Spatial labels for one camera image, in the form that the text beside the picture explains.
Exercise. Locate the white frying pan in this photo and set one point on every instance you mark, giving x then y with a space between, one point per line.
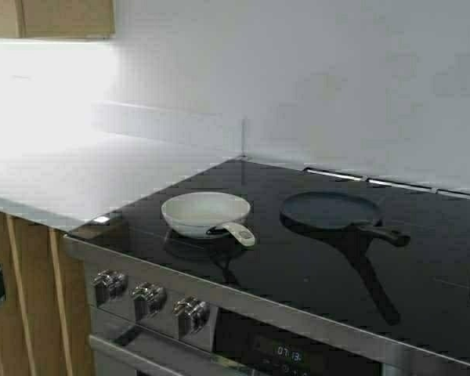
209 215

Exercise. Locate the black flat griddle pan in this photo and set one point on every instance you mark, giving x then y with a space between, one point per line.
337 214

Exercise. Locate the right stove knob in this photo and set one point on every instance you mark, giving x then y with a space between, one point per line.
191 314

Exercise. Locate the stove knob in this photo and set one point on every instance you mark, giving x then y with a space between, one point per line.
148 300
191 314
109 285

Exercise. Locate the middle stove knob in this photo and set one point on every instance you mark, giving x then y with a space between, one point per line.
148 300

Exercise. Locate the left stove knob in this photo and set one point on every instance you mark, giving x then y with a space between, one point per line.
109 285

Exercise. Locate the wooden base cabinet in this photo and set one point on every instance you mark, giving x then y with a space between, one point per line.
44 320

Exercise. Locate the wooden upper cabinet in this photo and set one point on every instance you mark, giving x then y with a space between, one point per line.
56 19

